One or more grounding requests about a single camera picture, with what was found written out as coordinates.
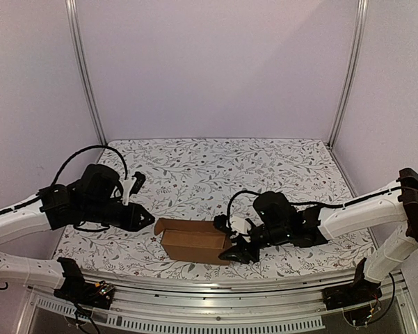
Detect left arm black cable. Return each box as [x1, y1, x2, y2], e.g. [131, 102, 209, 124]
[50, 145, 129, 189]

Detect brown cardboard box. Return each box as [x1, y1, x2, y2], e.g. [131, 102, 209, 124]
[154, 218, 232, 266]

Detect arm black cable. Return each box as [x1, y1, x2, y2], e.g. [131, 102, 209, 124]
[226, 189, 348, 227]
[50, 145, 129, 189]

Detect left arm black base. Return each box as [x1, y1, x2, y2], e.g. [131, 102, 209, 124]
[54, 278, 115, 310]

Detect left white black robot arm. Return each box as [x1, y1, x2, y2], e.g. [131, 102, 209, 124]
[0, 164, 155, 302]

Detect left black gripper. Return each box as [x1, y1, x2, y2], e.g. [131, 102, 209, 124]
[82, 200, 156, 232]

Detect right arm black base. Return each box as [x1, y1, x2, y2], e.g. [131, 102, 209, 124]
[321, 280, 382, 310]

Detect front aluminium rail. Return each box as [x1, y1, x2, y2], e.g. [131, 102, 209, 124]
[19, 270, 418, 333]

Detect right aluminium frame post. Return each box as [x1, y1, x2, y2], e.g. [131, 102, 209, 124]
[327, 0, 369, 150]

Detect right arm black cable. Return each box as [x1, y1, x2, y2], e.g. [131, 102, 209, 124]
[226, 189, 348, 227]

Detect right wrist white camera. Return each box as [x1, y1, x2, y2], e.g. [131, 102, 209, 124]
[213, 214, 252, 242]

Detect floral patterned table mat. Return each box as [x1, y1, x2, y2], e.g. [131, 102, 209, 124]
[54, 138, 375, 281]

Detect left aluminium frame post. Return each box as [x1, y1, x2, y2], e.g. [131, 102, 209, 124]
[65, 0, 108, 145]

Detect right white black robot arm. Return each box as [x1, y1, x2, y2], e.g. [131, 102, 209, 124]
[213, 168, 418, 303]

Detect aluminium frame post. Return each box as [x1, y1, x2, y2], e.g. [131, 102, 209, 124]
[327, 0, 369, 150]
[65, 0, 108, 145]

